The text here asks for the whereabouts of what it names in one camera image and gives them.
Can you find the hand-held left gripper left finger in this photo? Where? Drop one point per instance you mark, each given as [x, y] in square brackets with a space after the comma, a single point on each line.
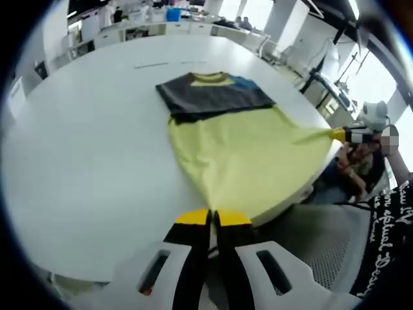
[190, 255]

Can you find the white square column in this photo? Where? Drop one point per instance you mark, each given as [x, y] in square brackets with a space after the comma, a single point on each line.
[56, 35]
[287, 22]

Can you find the operator in black shirt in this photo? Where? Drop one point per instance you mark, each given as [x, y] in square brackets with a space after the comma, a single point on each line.
[387, 239]

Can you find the yellow long-sleeved garment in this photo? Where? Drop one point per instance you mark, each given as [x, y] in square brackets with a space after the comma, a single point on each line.
[245, 155]

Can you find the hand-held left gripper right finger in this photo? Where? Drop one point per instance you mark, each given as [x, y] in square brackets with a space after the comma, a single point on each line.
[238, 255]

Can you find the ceiling light strip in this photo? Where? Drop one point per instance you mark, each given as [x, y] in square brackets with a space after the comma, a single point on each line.
[354, 8]

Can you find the white cabinet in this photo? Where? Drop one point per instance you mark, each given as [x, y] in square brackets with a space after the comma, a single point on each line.
[18, 93]

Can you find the white counter row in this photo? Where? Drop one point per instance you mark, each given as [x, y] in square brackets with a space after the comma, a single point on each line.
[161, 30]

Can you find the black panel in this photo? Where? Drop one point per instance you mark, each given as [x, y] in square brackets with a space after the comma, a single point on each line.
[41, 71]

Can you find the blue plastic bin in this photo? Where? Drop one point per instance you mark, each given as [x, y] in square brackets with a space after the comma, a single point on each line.
[173, 15]

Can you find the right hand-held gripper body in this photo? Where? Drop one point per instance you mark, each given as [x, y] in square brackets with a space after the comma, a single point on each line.
[374, 116]

